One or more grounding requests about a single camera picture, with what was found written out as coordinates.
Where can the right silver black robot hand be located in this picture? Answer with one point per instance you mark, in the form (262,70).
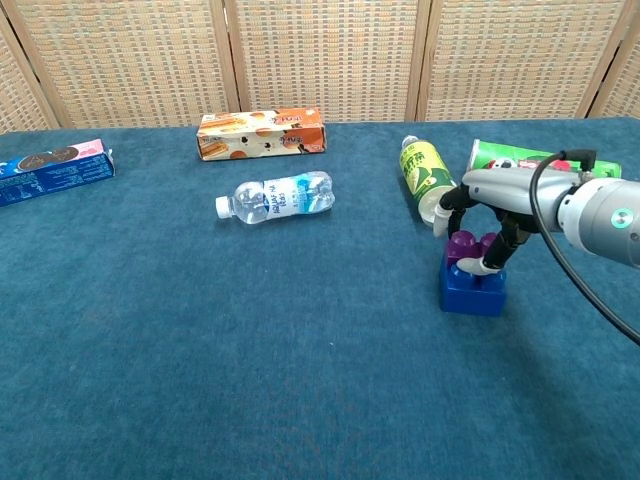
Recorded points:
(500,192)

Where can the purple building block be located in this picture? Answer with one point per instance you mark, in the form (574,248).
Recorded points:
(462,247)

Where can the blue and purple toy block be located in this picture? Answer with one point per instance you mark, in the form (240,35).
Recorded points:
(475,295)

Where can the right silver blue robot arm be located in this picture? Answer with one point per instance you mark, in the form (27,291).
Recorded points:
(605,220)

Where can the green chips can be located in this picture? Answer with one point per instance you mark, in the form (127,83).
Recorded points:
(500,156)

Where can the green label tea bottle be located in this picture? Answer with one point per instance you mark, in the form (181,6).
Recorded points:
(422,172)

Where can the wicker folding screen panel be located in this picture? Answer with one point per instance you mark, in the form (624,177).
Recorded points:
(625,85)
(325,60)
(130,60)
(510,60)
(15,85)

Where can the clear plastic water bottle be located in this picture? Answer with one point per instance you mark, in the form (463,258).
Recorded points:
(280,197)

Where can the orange biscuit box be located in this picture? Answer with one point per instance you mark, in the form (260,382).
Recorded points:
(260,135)

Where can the blue table cloth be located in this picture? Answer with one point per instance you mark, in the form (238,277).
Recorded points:
(250,350)

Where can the blue cookie box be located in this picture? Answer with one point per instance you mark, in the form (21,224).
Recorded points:
(50,172)

